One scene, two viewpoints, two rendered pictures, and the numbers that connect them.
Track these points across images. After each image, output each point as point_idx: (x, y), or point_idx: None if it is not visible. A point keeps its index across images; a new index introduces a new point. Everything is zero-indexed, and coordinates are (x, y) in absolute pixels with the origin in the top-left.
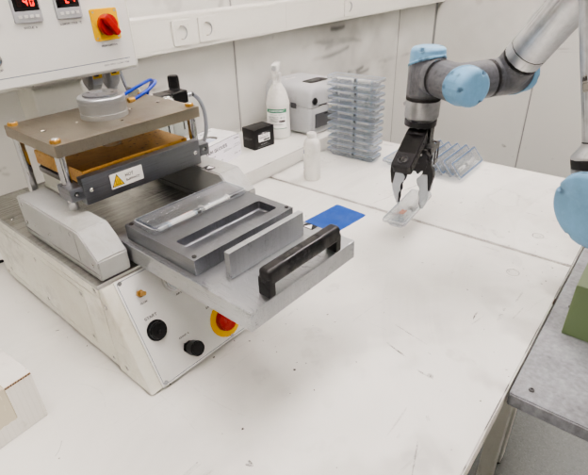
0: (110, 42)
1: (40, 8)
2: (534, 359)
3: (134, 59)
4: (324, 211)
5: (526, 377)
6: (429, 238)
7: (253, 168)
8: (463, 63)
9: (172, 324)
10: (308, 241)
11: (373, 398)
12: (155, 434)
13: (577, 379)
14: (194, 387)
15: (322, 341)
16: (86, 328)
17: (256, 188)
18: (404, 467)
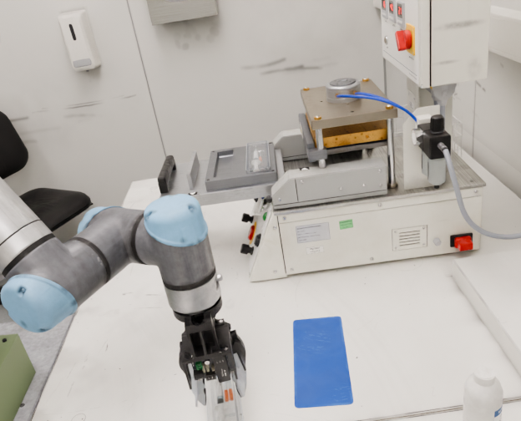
0: (412, 56)
1: (393, 13)
2: (58, 339)
3: (418, 80)
4: (348, 378)
5: (64, 325)
6: (188, 415)
7: None
8: (110, 213)
9: (257, 203)
10: (164, 167)
11: (149, 270)
12: (230, 214)
13: (30, 342)
14: (238, 227)
15: None
16: None
17: (494, 361)
18: None
